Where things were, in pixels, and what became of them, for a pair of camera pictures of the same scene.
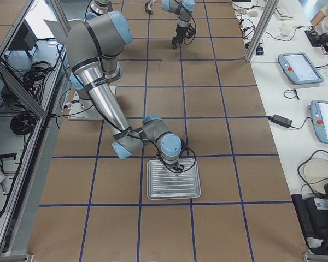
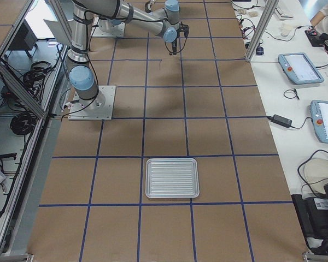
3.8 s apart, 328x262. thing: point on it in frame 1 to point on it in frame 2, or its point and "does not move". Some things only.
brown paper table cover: x=94 y=208 does not move
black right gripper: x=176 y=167 to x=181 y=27
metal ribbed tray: x=163 y=183 does not move
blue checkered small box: x=259 y=51 does not move
